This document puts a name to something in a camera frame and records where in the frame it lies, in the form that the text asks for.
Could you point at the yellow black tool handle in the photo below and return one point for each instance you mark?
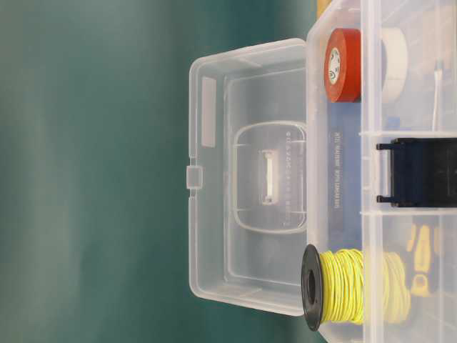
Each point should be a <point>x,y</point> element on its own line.
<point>423,252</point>

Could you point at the yellow object behind toolbox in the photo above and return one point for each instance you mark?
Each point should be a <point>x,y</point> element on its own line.
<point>321,6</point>

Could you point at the black toolbox latch handle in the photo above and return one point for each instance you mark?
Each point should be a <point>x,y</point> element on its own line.
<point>422,172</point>

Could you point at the red electrical tape roll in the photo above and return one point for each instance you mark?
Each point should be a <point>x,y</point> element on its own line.
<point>342,66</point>

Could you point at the clear plastic toolbox lid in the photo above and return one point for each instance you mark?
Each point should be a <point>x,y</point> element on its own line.
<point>247,176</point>

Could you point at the yellow wire spool black flange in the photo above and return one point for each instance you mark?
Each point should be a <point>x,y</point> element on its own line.
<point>332,287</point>

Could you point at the clear plastic toolbox base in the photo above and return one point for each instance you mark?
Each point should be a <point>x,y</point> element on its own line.
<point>346,172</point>

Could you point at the white tape roll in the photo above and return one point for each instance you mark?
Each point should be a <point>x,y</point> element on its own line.
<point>394,52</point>

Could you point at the blue item in toolbox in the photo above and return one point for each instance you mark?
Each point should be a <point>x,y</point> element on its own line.
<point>393,123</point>

